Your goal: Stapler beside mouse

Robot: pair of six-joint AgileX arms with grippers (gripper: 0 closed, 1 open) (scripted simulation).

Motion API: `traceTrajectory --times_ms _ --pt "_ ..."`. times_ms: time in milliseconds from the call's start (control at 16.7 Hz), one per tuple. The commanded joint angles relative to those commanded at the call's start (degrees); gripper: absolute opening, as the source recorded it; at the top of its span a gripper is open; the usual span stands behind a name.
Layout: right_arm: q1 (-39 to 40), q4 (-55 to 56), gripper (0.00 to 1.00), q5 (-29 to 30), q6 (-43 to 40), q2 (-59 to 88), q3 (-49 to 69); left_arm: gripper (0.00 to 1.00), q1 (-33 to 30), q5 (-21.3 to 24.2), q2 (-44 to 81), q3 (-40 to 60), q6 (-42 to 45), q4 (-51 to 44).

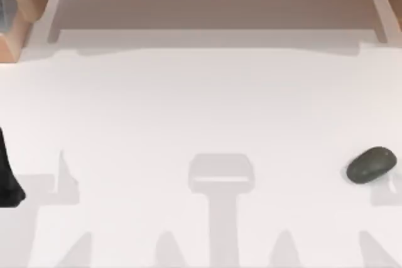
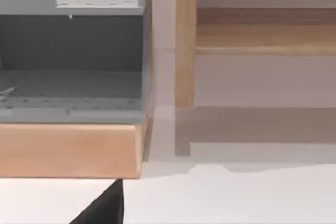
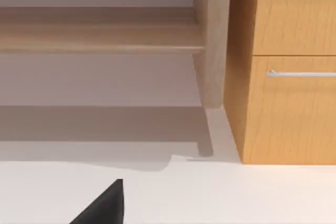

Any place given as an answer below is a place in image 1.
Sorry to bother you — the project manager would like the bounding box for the dark grey computer mouse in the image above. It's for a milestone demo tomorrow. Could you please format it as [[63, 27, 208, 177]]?
[[345, 146, 398, 185]]

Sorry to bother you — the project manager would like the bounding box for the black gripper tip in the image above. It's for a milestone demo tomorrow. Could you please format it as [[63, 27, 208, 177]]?
[[0, 127, 26, 208]]

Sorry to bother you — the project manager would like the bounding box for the wooden cabinet with grey inside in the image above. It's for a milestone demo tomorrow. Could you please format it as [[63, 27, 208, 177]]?
[[0, 0, 51, 63]]

